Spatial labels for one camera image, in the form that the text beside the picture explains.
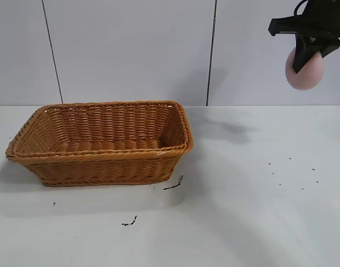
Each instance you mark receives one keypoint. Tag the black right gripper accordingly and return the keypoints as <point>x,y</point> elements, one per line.
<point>317,19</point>

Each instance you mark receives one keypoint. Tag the pale pink peach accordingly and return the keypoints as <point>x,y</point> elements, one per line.
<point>306,75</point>

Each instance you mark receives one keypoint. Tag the brown woven wicker basket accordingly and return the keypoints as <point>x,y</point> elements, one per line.
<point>103,144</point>

